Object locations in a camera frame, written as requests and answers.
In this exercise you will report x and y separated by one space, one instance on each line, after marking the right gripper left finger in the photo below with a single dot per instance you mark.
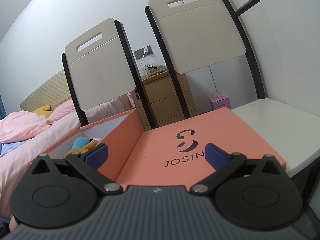
86 166

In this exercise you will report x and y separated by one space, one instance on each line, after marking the beige quilted headboard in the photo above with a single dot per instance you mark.
53 92

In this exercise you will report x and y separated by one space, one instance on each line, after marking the left beige folding chair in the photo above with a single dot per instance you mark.
99 66

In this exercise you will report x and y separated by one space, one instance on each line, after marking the orange and blue plush toy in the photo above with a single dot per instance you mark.
83 144

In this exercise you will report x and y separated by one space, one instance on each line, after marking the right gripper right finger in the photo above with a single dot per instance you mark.
225 165

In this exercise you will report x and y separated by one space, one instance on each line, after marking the beige folding chair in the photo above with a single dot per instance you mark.
205 41
99 66

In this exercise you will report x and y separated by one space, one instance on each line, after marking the bed with pink bedding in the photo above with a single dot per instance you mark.
38 133

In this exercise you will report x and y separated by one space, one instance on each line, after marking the clutter on cabinet top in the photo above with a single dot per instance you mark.
152 69

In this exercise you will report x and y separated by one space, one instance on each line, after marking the yellow plush on bed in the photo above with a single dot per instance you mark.
44 110

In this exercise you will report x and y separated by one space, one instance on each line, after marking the open pink cardboard box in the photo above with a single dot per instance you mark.
120 133

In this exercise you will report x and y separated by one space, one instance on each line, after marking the grey wall socket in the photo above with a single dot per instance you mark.
143 52

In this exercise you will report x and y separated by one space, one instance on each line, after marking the pink gift box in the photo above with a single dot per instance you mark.
218 101

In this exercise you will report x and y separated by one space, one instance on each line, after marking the wooden drawer cabinet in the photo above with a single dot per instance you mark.
164 100

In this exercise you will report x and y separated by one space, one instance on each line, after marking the pink Josiny box lid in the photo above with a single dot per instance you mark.
174 154

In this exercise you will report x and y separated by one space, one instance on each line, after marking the right beige folding chair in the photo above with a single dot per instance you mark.
205 41

